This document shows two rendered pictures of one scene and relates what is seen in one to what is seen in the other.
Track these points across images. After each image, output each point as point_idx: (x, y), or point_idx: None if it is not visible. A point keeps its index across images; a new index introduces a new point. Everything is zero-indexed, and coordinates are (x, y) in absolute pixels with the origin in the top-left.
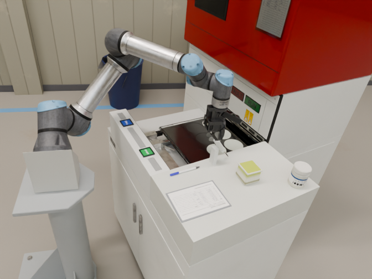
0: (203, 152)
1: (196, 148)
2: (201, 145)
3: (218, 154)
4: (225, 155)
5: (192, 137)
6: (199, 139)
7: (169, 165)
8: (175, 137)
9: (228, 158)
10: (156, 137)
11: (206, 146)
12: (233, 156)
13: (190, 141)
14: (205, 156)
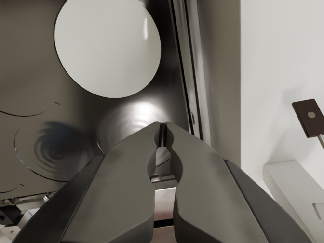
0: (123, 116)
1: (95, 134)
2: (71, 110)
3: (149, 53)
4: (263, 94)
5: (13, 128)
6: (26, 106)
7: (159, 206)
8: (25, 181)
9: (293, 78)
10: (24, 214)
11: (84, 90)
12: (301, 42)
13: (45, 143)
14: (149, 116)
